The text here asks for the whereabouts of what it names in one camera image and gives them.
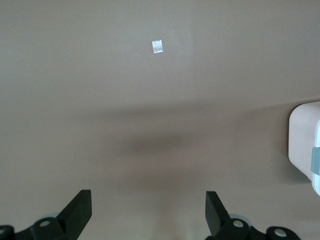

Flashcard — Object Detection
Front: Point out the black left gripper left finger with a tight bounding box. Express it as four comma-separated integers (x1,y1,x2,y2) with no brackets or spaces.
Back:
0,189,92,240

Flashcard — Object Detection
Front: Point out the pink plastic storage box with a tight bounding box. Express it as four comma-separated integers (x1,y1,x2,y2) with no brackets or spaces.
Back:
287,100,320,181

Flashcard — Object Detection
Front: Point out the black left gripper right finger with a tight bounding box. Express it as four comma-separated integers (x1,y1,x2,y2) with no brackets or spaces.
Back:
205,191,300,240

